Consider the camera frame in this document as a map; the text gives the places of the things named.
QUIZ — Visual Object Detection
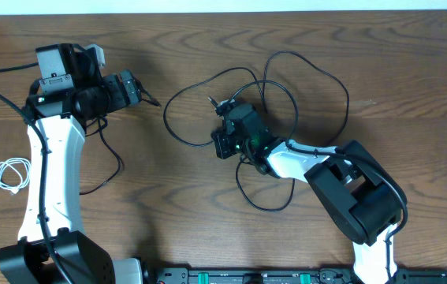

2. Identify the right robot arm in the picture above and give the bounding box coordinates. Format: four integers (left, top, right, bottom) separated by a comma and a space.
211, 101, 408, 283

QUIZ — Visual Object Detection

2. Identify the clear tape piece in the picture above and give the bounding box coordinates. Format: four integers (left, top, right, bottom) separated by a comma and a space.
345, 99, 377, 108

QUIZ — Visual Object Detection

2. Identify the thin black cable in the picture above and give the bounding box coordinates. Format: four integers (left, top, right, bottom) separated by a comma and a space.
162, 50, 350, 213

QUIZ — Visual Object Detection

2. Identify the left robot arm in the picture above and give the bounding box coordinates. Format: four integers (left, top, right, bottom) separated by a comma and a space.
0, 43, 144, 283

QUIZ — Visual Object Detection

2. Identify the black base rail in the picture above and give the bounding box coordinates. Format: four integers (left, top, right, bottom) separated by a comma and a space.
143, 267, 447, 284

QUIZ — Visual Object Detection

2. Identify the white cable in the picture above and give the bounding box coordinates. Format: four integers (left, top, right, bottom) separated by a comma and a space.
0, 157, 32, 195

